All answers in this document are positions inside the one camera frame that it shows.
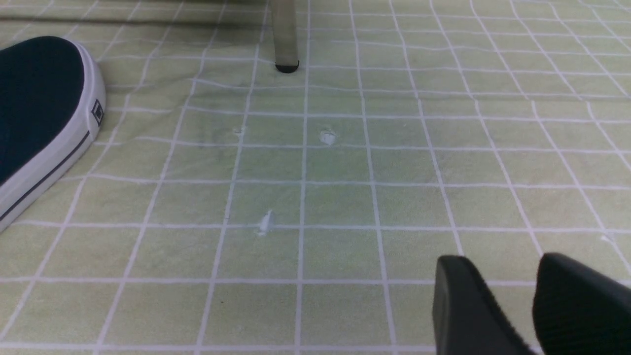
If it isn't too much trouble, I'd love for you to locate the green checked tablecloth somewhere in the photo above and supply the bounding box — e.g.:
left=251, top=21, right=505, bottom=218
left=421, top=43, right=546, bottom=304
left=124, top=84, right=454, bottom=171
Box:
left=1, top=0, right=631, bottom=355

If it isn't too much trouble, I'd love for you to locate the silver metal shoe rack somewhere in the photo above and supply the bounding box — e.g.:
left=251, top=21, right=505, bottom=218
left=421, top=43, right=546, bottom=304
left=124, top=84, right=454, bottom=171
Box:
left=0, top=0, right=300, bottom=74

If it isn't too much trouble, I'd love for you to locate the navy slip-on shoe right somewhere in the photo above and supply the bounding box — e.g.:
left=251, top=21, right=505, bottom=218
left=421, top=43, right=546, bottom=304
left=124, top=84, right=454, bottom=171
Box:
left=0, top=36, right=106, bottom=231

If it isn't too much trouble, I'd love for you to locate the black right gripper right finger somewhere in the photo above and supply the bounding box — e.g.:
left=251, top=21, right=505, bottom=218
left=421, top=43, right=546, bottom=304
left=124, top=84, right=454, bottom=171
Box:
left=532, top=252, right=631, bottom=355

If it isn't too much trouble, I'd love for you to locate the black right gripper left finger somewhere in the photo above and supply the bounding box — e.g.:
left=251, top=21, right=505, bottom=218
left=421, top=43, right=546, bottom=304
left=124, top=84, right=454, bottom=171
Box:
left=432, top=255, right=534, bottom=355

